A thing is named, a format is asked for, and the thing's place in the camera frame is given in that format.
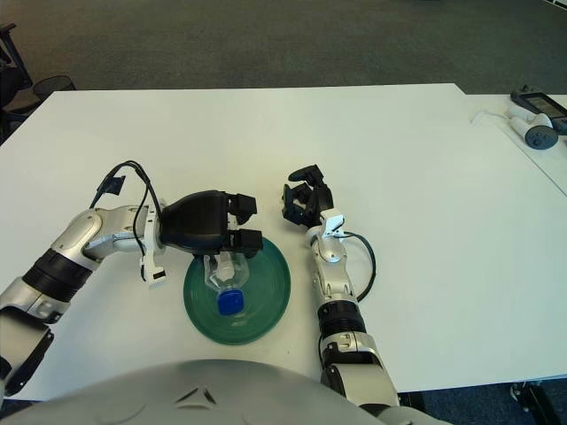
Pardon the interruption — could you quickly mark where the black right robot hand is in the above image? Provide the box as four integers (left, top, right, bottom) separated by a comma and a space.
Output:
281, 164, 334, 229

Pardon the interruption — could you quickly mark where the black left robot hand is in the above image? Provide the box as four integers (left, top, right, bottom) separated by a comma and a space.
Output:
158, 189, 263, 259

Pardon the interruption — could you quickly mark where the clear bottle with blue cap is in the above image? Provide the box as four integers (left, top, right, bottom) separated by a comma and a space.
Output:
202, 252, 250, 316

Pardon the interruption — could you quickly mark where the green round plate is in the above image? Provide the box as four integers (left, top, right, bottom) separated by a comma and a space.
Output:
183, 236, 292, 346

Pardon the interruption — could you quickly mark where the grey robot torso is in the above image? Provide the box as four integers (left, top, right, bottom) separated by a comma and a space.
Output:
0, 359, 453, 425

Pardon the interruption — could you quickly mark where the black mesh waste bin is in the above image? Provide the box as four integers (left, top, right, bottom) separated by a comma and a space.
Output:
33, 74, 74, 105

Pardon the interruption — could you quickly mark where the white grey handheld controller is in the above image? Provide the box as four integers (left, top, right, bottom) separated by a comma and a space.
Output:
506, 102, 559, 151

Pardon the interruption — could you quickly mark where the black office chair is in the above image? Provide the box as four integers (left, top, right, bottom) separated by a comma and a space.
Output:
0, 22, 35, 129

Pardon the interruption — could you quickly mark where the dark handheld screen device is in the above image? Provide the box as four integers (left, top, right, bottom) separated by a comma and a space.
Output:
509, 85, 567, 134

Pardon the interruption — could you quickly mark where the black table foot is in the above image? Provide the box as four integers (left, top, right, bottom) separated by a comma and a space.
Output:
509, 381, 550, 415

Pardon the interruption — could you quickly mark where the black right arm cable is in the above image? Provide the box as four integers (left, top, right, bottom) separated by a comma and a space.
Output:
343, 232, 377, 305

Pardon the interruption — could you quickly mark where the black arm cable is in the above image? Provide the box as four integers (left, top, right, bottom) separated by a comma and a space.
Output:
90, 159, 167, 256
343, 232, 377, 305

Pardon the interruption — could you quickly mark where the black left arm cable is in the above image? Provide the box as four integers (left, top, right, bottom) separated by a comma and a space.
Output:
90, 159, 167, 256

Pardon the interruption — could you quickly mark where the thin white cable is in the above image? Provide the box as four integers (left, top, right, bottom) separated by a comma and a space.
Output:
470, 108, 510, 126

